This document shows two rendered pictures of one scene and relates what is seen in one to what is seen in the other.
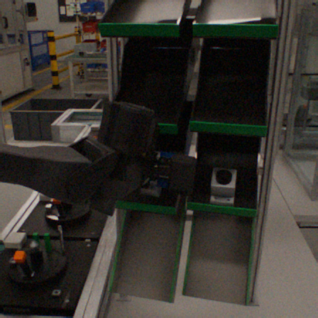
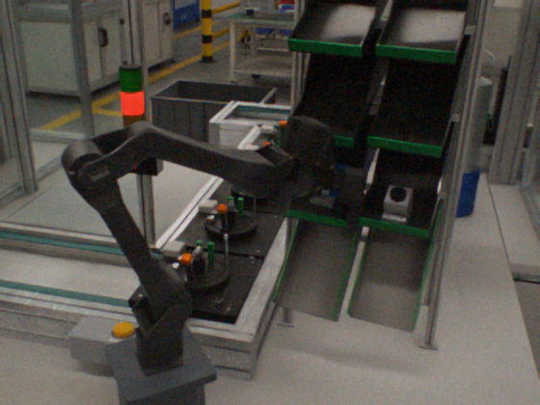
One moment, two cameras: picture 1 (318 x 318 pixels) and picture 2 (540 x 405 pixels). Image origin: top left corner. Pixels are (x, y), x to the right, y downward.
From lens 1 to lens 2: 0.45 m
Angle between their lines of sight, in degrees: 9
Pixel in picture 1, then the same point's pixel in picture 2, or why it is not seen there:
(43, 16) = not seen: outside the picture
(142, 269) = (309, 285)
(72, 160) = (259, 162)
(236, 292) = (404, 318)
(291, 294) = (478, 344)
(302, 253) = (506, 306)
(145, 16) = (333, 31)
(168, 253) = (337, 271)
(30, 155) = (229, 155)
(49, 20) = not seen: outside the picture
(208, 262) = (379, 286)
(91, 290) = (254, 305)
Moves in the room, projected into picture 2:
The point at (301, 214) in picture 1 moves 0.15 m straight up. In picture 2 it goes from (521, 263) to (531, 216)
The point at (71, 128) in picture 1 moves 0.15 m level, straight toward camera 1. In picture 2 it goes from (234, 128) to (235, 140)
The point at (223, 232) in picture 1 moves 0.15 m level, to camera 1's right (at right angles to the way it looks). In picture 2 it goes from (398, 256) to (473, 264)
